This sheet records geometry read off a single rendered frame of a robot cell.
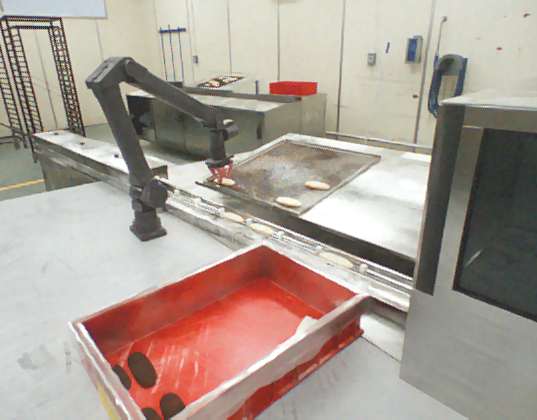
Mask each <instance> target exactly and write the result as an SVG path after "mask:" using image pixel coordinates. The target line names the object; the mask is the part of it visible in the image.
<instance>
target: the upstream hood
mask: <svg viewBox="0 0 537 420"><path fill-rule="evenodd" d="M32 135H33V137H34V141H35V143H36V144H38V145H40V146H42V147H44V148H48V149H50V150H51V151H53V152H56V153H58V154H59V155H64V156H65V157H67V158H69V159H71V160H73V161H75V162H79V163H80V164H83V165H85V166H86V167H88V168H93V169H94V170H96V171H98V172H100V173H102V174H104V175H107V176H110V177H112V178H113V179H115V180H118V181H121V182H123V183H125V184H127V185H129V186H131V184H130V182H129V181H128V178H129V177H130V175H129V172H128V170H127V165H126V163H125V162H124V159H123V157H122V155H121V153H120V149H118V148H115V147H113V146H110V145H107V144H105V143H99V142H97V141H94V140H92V139H89V138H86V137H84V136H79V135H76V134H73V133H71V132H68V131H65V130H57V131H51V132H44V133H38V134H32ZM146 161H147V163H148V165H149V167H150V169H152V171H153V174H154V176H159V179H162V178H164V179H166V180H168V181H169V178H168V171H167V169H168V166H167V164H166V163H160V162H158V161H155V160H153V159H150V158H146Z"/></svg>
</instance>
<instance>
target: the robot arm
mask: <svg viewBox="0 0 537 420"><path fill-rule="evenodd" d="M122 82H124V83H126V84H128V85H130V86H134V87H137V88H138V89H140V90H142V91H144V92H145V93H149V94H151V95H152V96H153V97H155V98H157V99H158V100H162V101H164V102H165V103H167V104H169V105H171V106H172V107H175V108H177V109H178V110H180V111H182V112H184V113H187V114H189V115H190V116H191V117H192V118H193V119H195V120H196V121H197V122H199V123H201V124H202V126H203V128H204V129H210V131H208V132H207V136H208V140H209V149H210V153H211V158H210V159H208V160H206V161H204V162H205V165H207V167H208V170H210V172H211V173H212V174H213V175H214V176H215V177H216V180H217V182H219V183H221V184H222V176H223V175H224V176H225V178H226V179H229V176H230V173H231V170H232V168H233V165H234V160H232V159H230V158H234V154H231V153H226V149H225V145H224V141H227V140H228V139H232V138H234V137H235V136H237V135H238V133H239V131H238V127H237V126H236V125H235V122H234V121H230V120H224V116H223V114H222V112H221V111H220V110H218V109H217V108H213V107H210V106H209V105H208V104H206V103H204V102H202V101H198V100H196V99H195V98H194V97H192V96H190V95H189V94H186V93H184V92H183V91H182V90H180V89H178V88H177V87H174V86H173V85H171V84H170V83H168V82H167V81H165V80H163V79H161V78H159V77H157V75H155V74H153V73H150V71H148V68H146V67H145V66H142V65H141V64H139V63H137V62H136V61H135V59H132V58H131V57H110V58H107V59H106V60H103V63H102V64H101V65H99V66H98V67H97V69H96V70H95V71H93V72H92V73H91V74H90V76H89V77H88V78H87V79H86V80H85V81H84V83H85V84H86V86H87V89H89V90H90V89H91V91H92V92H93V94H94V96H95V97H96V98H97V99H98V103H99V104H100V106H101V108H102V111H103V112H104V114H105V118H106V120H107V123H108V124H109V126H110V129H111V130H112V132H113V137H114V139H115V141H116V143H117V145H118V147H119V149H120V153H121V155H122V157H123V159H124V162H125V163H126V165H127V170H128V172H129V175H130V177H129V178H128V181H129V182H130V184H131V186H130V188H129V195H130V197H131V199H132V200H131V203H132V209H133V210H134V219H133V225H130V226H129V228H130V231H131V232H133V234H134V235H135V236H136V237H138V238H139V239H140V241H141V242H146V241H149V240H152V239H155V238H158V237H163V236H166V235H167V231H166V229H165V228H164V227H163V226H162V225H161V221H160V217H159V216H158V215H157V212H156V208H160V207H161V206H164V205H165V204H166V200H167V198H168V192H167V189H166V188H165V187H164V186H162V185H161V184H159V181H158V179H157V178H155V176H154V174H153V171H152V169H150V167H149V165H148V163H147V161H146V156H145V154H144V152H143V150H142V148H141V145H140V143H139V138H138V137H137V134H136V132H135V130H134V127H133V125H132V121H131V118H130V116H129V114H128V112H127V110H126V107H125V103H124V100H123V98H122V94H121V89H120V86H119V84H120V83H122ZM225 166H228V175H227V173H226V170H225ZM215 170H216V171H215ZM216 172H218V174H219V177H220V179H219V177H218V176H217V175H216Z"/></svg>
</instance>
